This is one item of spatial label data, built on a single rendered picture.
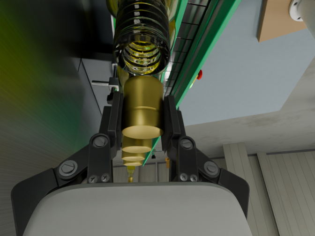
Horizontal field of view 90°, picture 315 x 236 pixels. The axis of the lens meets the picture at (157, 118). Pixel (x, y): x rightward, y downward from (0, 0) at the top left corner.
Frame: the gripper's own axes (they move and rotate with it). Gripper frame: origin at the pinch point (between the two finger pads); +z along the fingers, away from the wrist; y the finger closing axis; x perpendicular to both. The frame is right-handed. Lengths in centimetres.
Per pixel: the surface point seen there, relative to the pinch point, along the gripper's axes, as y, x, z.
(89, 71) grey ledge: -14.0, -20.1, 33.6
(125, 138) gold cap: -1.5, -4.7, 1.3
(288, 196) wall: 545, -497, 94
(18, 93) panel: -12.3, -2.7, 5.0
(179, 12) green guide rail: 5.3, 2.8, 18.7
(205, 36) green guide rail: 12.8, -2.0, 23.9
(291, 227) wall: 527, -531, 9
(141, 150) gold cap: 0.3, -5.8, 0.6
